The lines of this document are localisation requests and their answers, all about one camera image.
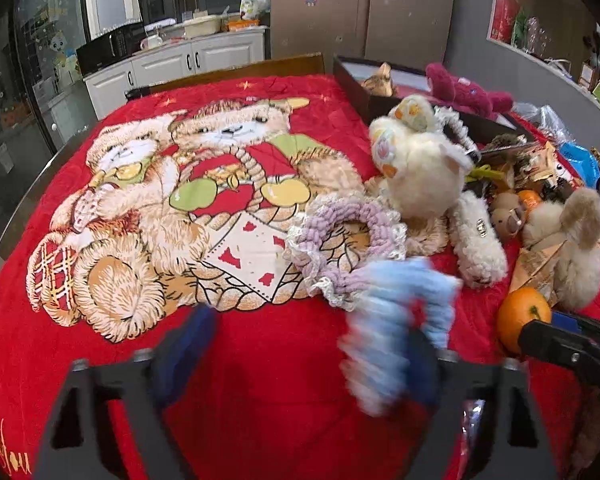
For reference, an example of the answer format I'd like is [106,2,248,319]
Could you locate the cream plastic basin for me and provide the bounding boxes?
[182,15,226,39]

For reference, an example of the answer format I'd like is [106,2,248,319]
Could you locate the wall shelf niche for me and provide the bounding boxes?
[486,0,600,122]

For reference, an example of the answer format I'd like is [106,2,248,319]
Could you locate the clear plastic bag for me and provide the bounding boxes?
[514,102,577,142]

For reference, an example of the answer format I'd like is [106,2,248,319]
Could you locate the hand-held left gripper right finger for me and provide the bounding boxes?
[404,330,559,480]

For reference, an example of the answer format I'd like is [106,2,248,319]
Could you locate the blue plastic bag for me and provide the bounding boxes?
[560,142,600,187]

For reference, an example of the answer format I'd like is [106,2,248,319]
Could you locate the pink plush bear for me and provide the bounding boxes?
[425,62,515,122]

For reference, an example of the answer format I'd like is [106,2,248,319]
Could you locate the printed plastic bag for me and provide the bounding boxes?
[240,0,271,19]

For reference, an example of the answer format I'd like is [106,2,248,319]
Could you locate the white ruffled scrunchie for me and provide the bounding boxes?
[434,105,482,163]

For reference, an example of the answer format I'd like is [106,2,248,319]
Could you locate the white fluffy bone toy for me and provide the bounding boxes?
[449,194,509,289]

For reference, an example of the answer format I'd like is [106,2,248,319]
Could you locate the brown striped plush toy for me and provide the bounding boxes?
[362,62,400,97]

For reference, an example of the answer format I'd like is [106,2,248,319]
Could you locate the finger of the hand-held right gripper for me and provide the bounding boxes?
[517,319,600,392]
[551,310,600,347]

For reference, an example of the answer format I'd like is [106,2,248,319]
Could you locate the brown bear keychain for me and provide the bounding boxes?
[490,192,527,237]

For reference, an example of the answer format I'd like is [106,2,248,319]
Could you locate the light blue scrunchie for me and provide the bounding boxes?
[337,256,463,418]

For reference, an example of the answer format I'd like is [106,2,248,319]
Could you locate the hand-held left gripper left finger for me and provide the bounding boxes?
[37,304,219,480]

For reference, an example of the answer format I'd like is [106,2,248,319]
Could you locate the dark brown box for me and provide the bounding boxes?
[332,54,537,147]

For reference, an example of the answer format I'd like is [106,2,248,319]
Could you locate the white kitchen cabinet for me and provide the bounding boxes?
[82,27,270,121]

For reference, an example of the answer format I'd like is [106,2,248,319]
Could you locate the tan snack packet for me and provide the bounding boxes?
[509,241,567,307]

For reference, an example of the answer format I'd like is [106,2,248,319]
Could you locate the pile of tan snack packets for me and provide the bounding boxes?
[477,135,588,201]

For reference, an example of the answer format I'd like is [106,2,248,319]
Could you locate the purple lace scrunchie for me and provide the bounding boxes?
[285,192,409,311]

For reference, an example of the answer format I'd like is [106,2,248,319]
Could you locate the beige fluffy plush toy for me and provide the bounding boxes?
[522,187,600,311]

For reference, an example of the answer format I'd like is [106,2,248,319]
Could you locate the black microwave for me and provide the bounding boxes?
[75,22,146,77]

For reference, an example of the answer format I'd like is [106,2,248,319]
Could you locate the small orange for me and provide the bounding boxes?
[517,189,544,211]

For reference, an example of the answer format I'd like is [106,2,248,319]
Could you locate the large orange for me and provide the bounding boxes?
[497,287,552,357]

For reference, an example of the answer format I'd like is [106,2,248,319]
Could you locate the steel double door refrigerator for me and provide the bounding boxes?
[269,0,457,69]

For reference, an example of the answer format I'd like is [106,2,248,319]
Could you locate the glass sliding door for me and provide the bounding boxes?
[0,0,101,241]

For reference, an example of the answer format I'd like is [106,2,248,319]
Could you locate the cream plush toy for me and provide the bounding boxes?
[367,95,475,221]

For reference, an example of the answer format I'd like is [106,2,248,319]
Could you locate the red printed bear blanket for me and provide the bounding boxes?
[0,74,600,480]

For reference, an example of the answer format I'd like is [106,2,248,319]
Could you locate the red gift box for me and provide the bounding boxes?
[490,0,521,44]

